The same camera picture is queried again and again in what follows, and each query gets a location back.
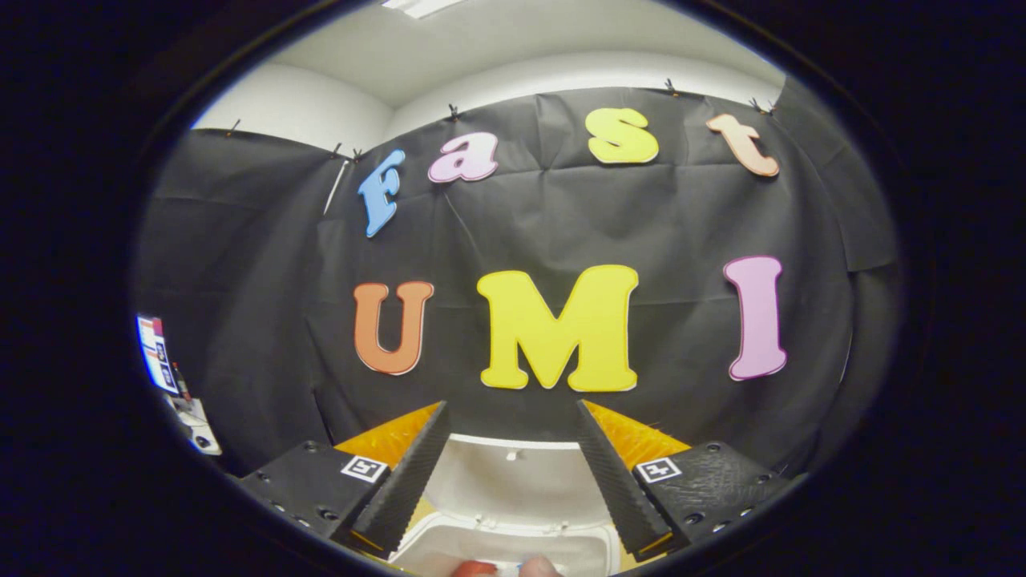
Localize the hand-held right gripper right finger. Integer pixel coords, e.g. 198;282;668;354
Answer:
576;399;804;563

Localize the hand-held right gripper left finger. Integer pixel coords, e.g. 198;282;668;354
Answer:
238;399;452;556

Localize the white desktop garbage bin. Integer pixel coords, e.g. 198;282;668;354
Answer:
388;433;623;577

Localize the white side desk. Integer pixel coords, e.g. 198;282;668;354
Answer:
164;393;224;457

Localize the computer monitor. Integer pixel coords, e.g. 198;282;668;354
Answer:
136;314;180;396

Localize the thin white rod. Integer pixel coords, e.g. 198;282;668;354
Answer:
322;158;352;216

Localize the ceiling light panel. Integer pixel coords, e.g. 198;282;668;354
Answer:
382;0;467;19

